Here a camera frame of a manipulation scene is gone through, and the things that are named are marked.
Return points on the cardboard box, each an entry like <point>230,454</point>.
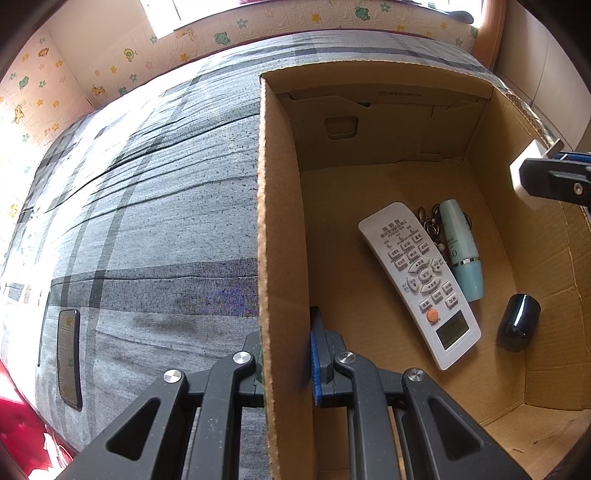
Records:
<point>369,323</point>

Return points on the window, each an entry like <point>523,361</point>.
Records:
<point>198,14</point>

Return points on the wooden door frame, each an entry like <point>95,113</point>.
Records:
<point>491,32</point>

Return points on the black cylindrical cap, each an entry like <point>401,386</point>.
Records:
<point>517,323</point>

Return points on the teal cosmetic bottle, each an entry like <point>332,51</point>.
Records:
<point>464,258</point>

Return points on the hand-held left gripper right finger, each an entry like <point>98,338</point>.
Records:
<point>316,369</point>

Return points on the black smartphone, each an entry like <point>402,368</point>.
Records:
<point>69,360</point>

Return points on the grey plaid bed sheet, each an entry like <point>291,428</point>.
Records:
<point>175,207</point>

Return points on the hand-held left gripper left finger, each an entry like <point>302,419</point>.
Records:
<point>249,369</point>

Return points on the red cloth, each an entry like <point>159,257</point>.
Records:
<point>18,424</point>

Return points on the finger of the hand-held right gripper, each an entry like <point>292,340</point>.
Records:
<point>554,180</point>
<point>572,155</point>

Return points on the white charger plug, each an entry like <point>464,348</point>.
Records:
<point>535,150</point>

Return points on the white remote control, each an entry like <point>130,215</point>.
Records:
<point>415,277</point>

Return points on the white cabinet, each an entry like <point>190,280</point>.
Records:
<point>549,60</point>

